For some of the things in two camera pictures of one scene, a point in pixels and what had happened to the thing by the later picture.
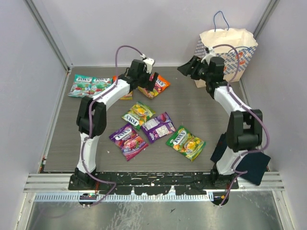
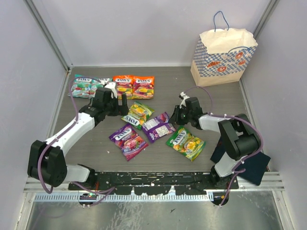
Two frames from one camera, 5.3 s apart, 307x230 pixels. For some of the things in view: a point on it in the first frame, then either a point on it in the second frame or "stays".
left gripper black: x=148 y=84 to x=121 y=110
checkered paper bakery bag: x=237 y=48 stays
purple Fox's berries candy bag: x=129 y=141 stays
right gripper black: x=194 y=63 to x=175 y=118
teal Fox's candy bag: x=98 y=84 stays
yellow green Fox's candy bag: x=186 y=143 stays
